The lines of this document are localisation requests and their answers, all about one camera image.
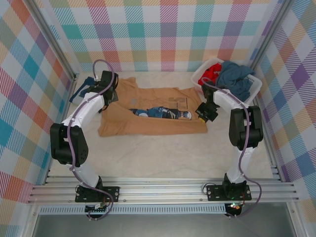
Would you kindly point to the tan graphic print t-shirt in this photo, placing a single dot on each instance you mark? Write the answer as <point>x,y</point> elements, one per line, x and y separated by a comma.
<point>158,128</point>

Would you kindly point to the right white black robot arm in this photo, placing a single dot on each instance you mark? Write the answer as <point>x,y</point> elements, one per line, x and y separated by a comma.
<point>237,128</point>

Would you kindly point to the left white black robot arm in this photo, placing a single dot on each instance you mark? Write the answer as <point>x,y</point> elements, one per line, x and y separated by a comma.
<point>69,148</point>

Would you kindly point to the white plastic laundry basket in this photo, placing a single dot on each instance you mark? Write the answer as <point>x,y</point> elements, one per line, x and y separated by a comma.
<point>197,79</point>

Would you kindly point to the red t-shirt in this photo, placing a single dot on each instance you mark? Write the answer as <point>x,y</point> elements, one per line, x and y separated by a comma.
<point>209,72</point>

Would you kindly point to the grey-blue t-shirt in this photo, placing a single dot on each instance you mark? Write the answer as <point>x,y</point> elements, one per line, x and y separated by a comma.
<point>234,76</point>

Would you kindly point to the navy cartoon print t-shirt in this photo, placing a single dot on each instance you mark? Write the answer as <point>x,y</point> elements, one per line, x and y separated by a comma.
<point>75,98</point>

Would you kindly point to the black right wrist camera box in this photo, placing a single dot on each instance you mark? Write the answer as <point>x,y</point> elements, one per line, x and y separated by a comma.
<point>213,116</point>

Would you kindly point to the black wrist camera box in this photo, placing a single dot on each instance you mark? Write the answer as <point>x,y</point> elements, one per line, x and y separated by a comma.
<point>213,116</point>
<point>114,96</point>

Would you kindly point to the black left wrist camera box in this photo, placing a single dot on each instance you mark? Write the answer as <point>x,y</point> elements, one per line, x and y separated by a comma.
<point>114,96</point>

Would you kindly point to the aluminium frame post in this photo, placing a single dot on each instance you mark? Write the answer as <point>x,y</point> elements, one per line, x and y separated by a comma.
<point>271,32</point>
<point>53,39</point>

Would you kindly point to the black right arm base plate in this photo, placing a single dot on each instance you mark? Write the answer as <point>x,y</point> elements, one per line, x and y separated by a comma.
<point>214,192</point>

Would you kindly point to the aluminium rail frame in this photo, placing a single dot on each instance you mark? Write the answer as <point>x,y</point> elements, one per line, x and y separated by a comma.
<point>160,190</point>

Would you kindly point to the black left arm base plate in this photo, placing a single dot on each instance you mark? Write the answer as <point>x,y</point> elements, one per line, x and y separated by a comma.
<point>112,193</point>

